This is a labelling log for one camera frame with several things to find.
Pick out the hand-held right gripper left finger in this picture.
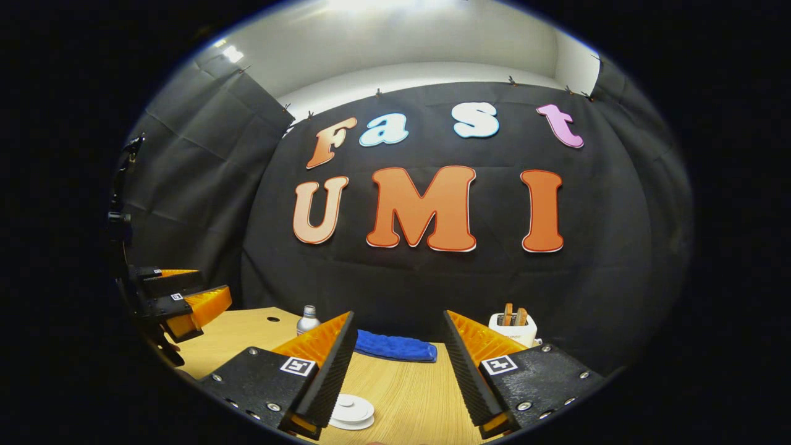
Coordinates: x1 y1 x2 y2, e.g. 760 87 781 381
198 311 359 441

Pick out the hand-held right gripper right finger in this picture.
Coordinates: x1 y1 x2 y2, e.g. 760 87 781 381
442 309 606 441

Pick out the silver water bottle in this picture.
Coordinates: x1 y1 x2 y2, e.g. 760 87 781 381
297 305 321 336

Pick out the white toaster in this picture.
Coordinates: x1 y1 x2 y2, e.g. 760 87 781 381
488 312 538 348

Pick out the blue towel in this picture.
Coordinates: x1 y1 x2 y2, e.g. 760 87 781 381
354 329 438 363

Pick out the black stand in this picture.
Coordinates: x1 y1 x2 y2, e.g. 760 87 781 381
108 133 146 266

